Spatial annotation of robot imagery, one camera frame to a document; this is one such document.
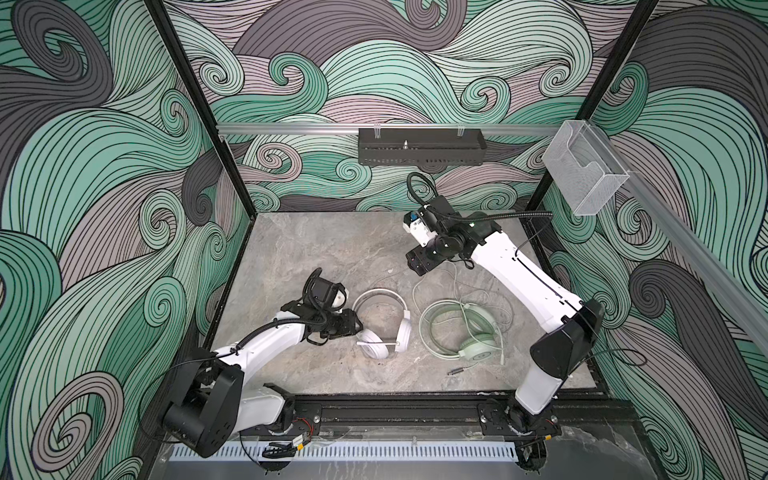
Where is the white over-ear headphones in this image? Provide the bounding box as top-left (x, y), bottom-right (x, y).
top-left (352, 288), bottom-right (413, 361)

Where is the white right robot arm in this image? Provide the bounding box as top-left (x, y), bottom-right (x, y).
top-left (403, 218), bottom-right (604, 433)

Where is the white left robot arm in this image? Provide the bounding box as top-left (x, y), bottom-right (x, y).
top-left (159, 301), bottom-right (363, 458)

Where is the green over-ear headphones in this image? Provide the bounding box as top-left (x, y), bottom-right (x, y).
top-left (458, 303), bottom-right (505, 364)

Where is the black perforated metal tray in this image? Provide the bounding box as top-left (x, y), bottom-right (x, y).
top-left (357, 129), bottom-right (488, 171)

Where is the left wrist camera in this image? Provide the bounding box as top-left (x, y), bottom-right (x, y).
top-left (302, 267), bottom-right (348, 311)

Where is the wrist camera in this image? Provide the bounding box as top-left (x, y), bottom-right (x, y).
top-left (302, 267), bottom-right (348, 311)
top-left (403, 201), bottom-right (457, 247)

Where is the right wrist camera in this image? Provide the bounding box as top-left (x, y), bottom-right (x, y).
top-left (403, 201), bottom-right (457, 247)

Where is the green headphone cable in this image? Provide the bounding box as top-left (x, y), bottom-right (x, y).
top-left (413, 263), bottom-right (517, 376)

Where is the black corrugated hose right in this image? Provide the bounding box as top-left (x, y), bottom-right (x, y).
top-left (406, 172), bottom-right (554, 224)

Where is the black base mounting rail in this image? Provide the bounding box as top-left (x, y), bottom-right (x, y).
top-left (173, 392), bottom-right (637, 436)

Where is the white slotted cable duct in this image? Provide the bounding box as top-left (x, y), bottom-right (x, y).
top-left (169, 440), bottom-right (518, 463)

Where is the clear plastic wall holder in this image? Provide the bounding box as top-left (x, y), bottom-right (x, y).
top-left (542, 120), bottom-right (629, 217)

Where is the black corner frame post right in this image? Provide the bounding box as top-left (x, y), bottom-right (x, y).
top-left (527, 0), bottom-right (660, 211)

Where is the black corner frame post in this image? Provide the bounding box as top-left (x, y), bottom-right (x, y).
top-left (527, 0), bottom-right (660, 211)
top-left (144, 0), bottom-right (257, 221)

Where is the aluminium rail right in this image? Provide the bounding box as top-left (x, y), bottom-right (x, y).
top-left (596, 128), bottom-right (767, 353)

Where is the black corner frame post left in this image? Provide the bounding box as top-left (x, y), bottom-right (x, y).
top-left (144, 0), bottom-right (257, 221)

